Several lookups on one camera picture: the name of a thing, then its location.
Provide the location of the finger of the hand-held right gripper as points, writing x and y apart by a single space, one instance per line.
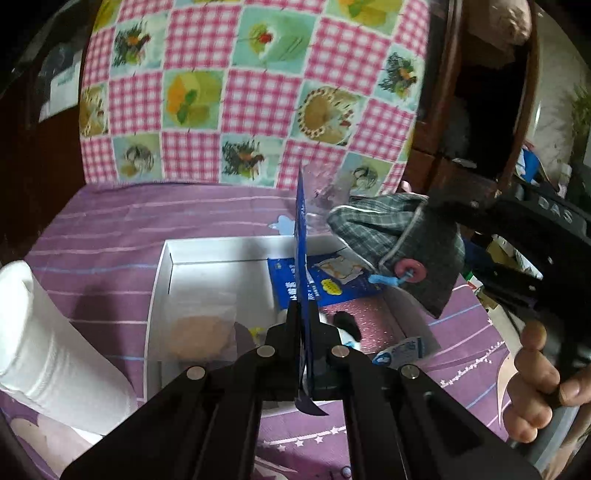
455 206

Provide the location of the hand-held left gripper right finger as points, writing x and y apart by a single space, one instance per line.
323 350

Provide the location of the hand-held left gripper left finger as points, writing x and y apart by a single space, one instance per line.
288 332

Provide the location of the panda plush toy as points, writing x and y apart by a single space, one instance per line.
346 323

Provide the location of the pink sequin pouch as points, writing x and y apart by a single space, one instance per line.
374 318

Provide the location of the blue cartoon print packet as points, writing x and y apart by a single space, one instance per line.
341 281

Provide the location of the blue yellow snack bag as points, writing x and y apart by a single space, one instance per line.
302 258

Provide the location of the blue white wipe packet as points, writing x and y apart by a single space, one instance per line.
401 350

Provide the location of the beige patch clear packet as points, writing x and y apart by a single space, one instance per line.
201 330

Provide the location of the white box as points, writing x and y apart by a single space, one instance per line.
212 277

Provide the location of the person's right hand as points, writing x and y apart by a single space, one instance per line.
531 383

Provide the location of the dark wooden furniture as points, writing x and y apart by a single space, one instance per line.
438 166

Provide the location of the beige cushion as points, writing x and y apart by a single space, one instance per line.
503 23

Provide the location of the purple printed bedsheet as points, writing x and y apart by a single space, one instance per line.
106 221

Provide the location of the pink checkered quilt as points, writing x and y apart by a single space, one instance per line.
207 92

